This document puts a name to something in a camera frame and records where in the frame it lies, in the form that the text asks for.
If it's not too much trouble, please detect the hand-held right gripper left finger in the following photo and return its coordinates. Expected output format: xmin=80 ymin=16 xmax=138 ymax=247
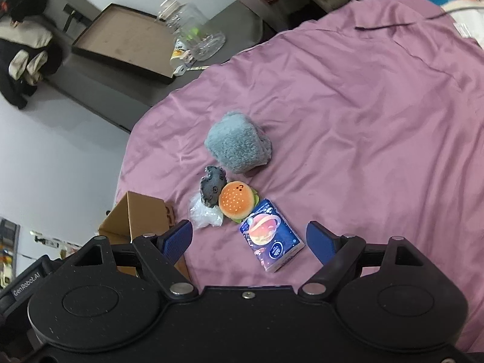
xmin=64 ymin=219 xmax=199 ymax=299

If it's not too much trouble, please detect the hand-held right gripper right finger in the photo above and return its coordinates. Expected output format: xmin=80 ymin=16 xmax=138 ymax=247
xmin=298 ymin=221 xmax=436 ymax=298

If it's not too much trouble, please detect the clear plastic bag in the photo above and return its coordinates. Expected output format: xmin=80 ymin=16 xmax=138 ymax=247
xmin=188 ymin=192 xmax=225 ymax=231

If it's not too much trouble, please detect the brown cardboard box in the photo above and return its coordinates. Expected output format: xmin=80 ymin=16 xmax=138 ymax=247
xmin=99 ymin=191 xmax=192 ymax=285

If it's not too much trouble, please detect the blue planet-print tissue pack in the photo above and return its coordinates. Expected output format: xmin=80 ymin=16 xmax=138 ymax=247
xmin=238 ymin=198 xmax=306 ymax=273

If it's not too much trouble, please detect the small dark grey plush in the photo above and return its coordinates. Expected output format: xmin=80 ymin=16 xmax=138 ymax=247
xmin=199 ymin=165 xmax=228 ymax=208

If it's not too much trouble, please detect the burger plush toy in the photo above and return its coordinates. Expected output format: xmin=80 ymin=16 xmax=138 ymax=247
xmin=218 ymin=181 xmax=261 ymax=224

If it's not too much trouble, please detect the grey-blue fluffy plush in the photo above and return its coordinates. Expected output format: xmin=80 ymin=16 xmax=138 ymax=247
xmin=204 ymin=111 xmax=273 ymax=177

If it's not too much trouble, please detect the pink bed sheet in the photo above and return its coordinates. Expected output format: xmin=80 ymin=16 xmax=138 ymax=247
xmin=113 ymin=0 xmax=484 ymax=353

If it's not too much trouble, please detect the white yellow bottle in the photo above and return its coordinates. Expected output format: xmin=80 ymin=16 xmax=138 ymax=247
xmin=169 ymin=38 xmax=196 ymax=73

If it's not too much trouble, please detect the shallow brown tray box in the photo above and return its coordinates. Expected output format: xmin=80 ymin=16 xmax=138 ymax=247
xmin=71 ymin=3 xmax=175 ymax=85

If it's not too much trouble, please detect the clear glass jar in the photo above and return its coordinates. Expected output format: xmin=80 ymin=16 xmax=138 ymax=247
xmin=156 ymin=0 xmax=227 ymax=61

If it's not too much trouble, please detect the black and cream clothing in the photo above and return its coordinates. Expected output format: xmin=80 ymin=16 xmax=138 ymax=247
xmin=0 ymin=0 xmax=64 ymax=110

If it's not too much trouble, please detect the white cloth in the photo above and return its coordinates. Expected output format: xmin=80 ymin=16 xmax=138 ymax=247
xmin=440 ymin=0 xmax=484 ymax=51

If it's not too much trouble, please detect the black wall bracket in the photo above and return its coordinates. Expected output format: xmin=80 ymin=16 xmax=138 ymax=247
xmin=61 ymin=3 xmax=93 ymax=33

